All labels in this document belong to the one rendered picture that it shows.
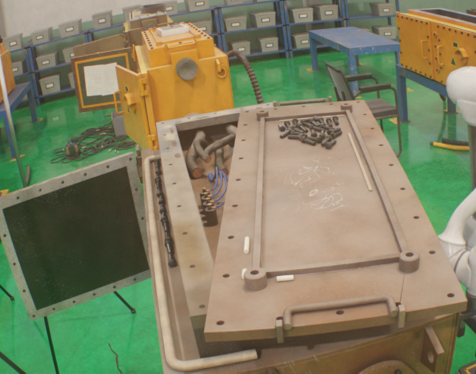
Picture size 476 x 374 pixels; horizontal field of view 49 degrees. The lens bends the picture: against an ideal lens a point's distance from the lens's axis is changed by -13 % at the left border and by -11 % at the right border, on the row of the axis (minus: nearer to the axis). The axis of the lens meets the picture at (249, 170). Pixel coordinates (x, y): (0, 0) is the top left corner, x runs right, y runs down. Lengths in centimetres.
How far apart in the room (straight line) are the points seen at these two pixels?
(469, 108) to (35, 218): 162
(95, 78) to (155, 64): 158
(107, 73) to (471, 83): 416
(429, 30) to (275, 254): 431
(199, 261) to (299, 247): 21
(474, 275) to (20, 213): 164
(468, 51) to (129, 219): 324
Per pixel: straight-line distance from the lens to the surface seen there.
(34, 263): 230
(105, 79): 544
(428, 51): 533
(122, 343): 325
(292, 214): 129
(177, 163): 173
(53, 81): 980
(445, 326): 118
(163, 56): 397
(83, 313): 359
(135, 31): 682
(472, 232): 202
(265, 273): 104
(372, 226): 121
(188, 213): 141
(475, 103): 175
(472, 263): 172
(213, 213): 156
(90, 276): 239
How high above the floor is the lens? 194
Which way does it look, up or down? 22 degrees down
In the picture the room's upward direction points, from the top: 7 degrees counter-clockwise
